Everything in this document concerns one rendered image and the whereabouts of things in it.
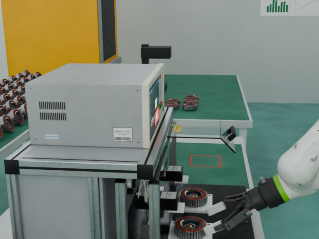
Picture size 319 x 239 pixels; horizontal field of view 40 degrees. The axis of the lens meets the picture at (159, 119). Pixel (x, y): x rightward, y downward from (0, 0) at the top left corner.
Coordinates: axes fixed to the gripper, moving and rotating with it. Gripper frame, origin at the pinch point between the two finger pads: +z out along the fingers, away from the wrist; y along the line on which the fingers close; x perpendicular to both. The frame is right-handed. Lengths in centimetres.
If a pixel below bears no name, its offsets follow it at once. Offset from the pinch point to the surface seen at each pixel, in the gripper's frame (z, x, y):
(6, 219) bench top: 71, -32, -5
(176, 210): 6.7, -9.7, 3.7
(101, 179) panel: 15.0, -35.0, 21.9
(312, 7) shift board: -133, 11, -538
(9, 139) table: 111, -55, -98
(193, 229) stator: 5.0, -1.3, 4.1
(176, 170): 7.5, -14.5, -22.4
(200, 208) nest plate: 6.1, 2.4, -18.6
